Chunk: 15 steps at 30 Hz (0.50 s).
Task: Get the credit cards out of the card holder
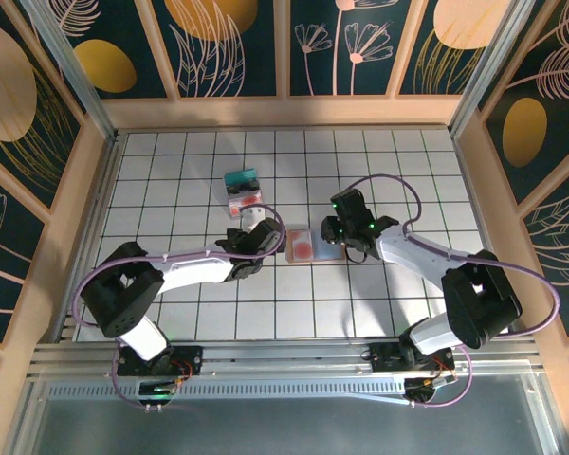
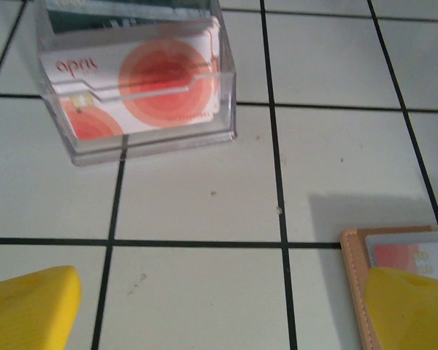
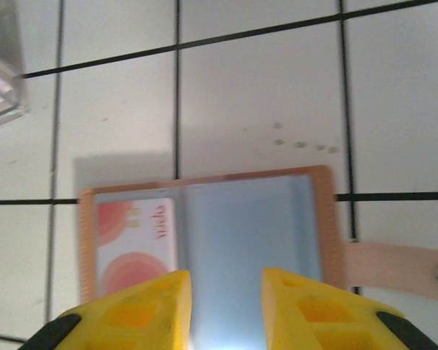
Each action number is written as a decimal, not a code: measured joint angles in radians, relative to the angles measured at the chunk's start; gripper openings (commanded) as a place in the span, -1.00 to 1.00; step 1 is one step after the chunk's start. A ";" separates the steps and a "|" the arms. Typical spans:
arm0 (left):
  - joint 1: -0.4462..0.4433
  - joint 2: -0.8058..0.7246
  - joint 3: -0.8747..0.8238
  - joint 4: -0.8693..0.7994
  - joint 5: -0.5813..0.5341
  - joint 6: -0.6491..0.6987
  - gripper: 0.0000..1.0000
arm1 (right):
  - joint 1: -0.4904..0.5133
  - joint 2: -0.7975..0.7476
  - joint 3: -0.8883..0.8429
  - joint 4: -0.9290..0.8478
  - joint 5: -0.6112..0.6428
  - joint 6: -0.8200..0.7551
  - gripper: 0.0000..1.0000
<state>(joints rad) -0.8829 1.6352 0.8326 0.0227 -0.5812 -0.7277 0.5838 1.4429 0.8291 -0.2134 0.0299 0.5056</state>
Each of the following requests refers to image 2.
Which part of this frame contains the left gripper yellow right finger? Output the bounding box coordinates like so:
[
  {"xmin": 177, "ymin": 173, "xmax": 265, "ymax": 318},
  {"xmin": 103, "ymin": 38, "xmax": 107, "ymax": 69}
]
[{"xmin": 364, "ymin": 267, "xmax": 438, "ymax": 350}]

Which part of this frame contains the teal card stack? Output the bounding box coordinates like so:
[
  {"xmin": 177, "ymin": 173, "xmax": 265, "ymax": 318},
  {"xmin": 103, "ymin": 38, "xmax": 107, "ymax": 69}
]
[{"xmin": 45, "ymin": 0, "xmax": 211, "ymax": 36}]

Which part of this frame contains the red circle card stack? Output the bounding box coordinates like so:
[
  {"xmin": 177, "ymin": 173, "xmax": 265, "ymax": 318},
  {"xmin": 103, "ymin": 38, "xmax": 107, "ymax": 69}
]
[{"xmin": 39, "ymin": 16, "xmax": 222, "ymax": 141}]

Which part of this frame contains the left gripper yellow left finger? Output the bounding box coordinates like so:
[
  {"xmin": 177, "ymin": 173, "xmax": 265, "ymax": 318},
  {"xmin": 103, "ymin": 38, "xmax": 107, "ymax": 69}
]
[{"xmin": 0, "ymin": 265, "xmax": 83, "ymax": 350}]

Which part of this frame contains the clear acrylic card box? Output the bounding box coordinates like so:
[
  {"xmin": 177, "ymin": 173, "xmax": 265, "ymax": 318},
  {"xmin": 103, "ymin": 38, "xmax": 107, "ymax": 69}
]
[{"xmin": 34, "ymin": 0, "xmax": 239, "ymax": 168}]

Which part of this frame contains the tan leather card holder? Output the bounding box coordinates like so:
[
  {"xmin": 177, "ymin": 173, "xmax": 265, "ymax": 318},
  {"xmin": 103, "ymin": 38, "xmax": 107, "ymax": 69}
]
[{"xmin": 339, "ymin": 225, "xmax": 438, "ymax": 350}]

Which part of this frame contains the red circle credit card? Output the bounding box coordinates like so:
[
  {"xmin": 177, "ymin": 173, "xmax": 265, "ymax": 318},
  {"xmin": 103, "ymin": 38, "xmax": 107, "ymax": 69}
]
[{"xmin": 372, "ymin": 243, "xmax": 438, "ymax": 285}]

